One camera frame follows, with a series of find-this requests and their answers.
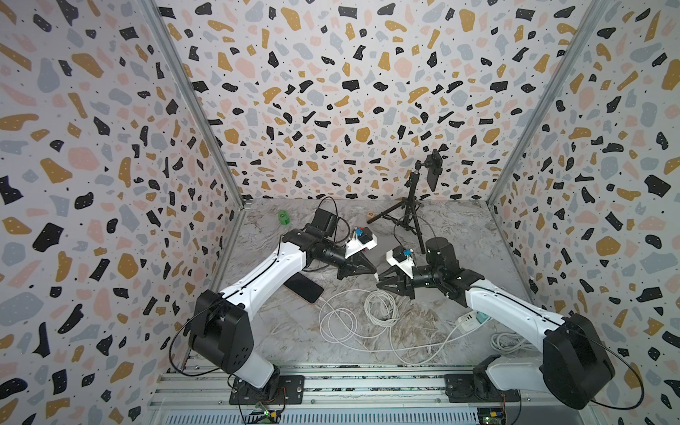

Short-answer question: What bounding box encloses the pink case phone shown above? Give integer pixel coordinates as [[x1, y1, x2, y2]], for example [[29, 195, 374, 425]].
[[283, 273, 324, 304]]

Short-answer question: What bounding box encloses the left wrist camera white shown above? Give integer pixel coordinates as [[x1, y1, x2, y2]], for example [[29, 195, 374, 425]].
[[345, 227, 377, 259]]

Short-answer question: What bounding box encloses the circuit board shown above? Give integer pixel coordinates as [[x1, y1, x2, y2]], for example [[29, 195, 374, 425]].
[[246, 403, 283, 424], [477, 407, 506, 425]]

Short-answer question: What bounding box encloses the green tape roll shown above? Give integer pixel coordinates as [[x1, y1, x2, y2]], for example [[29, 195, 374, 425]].
[[277, 210, 290, 226]]

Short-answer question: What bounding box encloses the phone on tripod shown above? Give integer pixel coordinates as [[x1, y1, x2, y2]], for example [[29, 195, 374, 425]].
[[424, 149, 443, 192]]

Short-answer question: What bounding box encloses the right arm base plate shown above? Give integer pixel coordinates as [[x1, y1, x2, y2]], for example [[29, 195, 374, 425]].
[[444, 374, 521, 404]]

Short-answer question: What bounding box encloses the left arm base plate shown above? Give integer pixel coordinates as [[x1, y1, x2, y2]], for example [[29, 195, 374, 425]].
[[229, 375, 306, 407]]

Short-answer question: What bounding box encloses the black tripod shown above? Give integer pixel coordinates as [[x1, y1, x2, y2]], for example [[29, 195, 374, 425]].
[[367, 168, 426, 254]]

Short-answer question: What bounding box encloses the grey power cord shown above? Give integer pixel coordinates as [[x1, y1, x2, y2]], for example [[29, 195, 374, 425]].
[[488, 330, 532, 354]]

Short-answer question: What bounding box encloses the left circuit board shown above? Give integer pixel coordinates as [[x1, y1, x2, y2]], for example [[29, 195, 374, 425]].
[[246, 403, 283, 424]]

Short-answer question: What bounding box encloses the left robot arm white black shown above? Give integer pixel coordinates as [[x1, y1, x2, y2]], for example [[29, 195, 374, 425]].
[[189, 209, 377, 398]]

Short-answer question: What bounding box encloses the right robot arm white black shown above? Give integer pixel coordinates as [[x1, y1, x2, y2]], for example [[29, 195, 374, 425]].
[[377, 237, 616, 409]]

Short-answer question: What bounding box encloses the white power strip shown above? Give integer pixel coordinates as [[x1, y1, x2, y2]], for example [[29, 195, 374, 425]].
[[455, 311, 489, 334]]

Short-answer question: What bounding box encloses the right circuit board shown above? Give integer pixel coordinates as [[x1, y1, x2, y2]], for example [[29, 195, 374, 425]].
[[477, 407, 506, 425]]

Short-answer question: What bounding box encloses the aluminium rail frame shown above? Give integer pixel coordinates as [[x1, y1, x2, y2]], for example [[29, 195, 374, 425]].
[[144, 357, 607, 424]]

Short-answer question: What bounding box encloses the white coiled cable bundle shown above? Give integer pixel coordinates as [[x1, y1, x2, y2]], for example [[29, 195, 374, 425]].
[[364, 289, 400, 328]]

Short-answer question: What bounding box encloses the white charging cable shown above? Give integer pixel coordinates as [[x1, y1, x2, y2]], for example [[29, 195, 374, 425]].
[[317, 286, 479, 367]]

